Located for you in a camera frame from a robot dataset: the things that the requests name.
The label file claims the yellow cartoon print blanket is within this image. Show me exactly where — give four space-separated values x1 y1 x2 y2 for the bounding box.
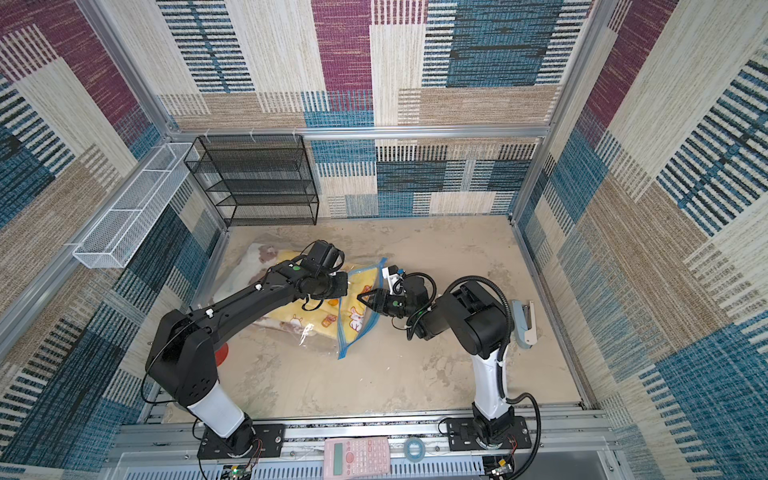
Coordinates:
256 258 381 350

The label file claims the clear vacuum bag blue zipper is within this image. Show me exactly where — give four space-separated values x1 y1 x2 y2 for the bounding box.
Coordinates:
212 243 386 359

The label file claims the white bear print blanket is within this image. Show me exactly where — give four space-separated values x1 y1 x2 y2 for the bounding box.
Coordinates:
211 243 280 302

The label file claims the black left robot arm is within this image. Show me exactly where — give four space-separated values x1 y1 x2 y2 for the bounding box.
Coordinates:
146 240 348 458

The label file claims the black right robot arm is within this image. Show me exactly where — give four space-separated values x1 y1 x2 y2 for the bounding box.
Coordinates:
357 267 525 448

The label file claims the grey blue stapler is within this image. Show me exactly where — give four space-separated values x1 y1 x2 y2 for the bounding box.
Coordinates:
512 300 538 349

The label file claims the red pencil cup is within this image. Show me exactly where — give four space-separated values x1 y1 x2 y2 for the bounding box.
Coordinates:
214 343 230 367

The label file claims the pink calculator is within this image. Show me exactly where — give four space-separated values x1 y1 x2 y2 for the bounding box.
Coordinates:
323 437 391 479

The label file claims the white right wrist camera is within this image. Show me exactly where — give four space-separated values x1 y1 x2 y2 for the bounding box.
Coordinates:
382 265 405 295

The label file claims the black wire shelf rack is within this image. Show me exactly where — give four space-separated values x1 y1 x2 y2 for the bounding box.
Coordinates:
184 134 319 228

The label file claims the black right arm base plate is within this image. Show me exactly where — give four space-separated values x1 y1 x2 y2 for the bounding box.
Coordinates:
438 416 533 451

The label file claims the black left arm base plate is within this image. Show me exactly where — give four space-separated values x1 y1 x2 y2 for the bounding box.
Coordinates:
197 423 286 460

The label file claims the white mesh wall basket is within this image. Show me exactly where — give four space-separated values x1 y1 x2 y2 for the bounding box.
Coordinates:
73 143 192 269

